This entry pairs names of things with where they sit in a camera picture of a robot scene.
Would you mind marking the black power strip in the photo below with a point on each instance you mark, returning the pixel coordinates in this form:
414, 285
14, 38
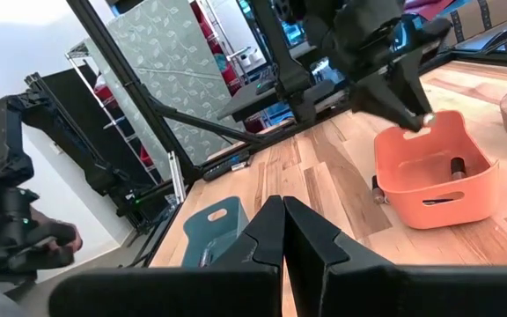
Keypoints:
227, 166

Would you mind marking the dark desk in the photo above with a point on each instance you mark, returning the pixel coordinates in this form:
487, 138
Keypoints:
244, 101

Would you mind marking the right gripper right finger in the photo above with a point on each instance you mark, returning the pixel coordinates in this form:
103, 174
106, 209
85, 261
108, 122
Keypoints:
368, 290

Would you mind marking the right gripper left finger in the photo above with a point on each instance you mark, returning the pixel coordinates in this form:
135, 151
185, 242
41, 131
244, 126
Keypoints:
218, 290

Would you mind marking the brown cardboard box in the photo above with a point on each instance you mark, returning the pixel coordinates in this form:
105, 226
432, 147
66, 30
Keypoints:
478, 17

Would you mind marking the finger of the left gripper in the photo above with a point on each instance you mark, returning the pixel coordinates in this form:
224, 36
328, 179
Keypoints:
381, 99
412, 83

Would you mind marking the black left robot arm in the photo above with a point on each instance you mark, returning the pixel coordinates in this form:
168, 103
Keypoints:
286, 75

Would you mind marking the black aluminium table frame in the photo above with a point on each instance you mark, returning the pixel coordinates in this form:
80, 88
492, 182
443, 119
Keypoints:
121, 75

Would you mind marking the leaf print folding screen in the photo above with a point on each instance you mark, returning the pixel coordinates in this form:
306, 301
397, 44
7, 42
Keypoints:
178, 66

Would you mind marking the silver black battery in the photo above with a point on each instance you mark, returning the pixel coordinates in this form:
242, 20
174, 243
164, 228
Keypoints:
205, 257

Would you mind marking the teal plastic bin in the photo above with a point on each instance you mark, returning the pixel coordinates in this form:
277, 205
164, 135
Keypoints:
209, 233

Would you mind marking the person's hand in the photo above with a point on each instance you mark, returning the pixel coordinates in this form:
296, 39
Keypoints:
57, 238

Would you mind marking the black copper-top battery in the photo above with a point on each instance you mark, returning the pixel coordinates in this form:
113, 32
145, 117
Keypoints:
377, 191
458, 168

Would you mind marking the orange plastic bin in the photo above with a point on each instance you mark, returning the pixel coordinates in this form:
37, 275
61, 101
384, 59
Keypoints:
434, 189

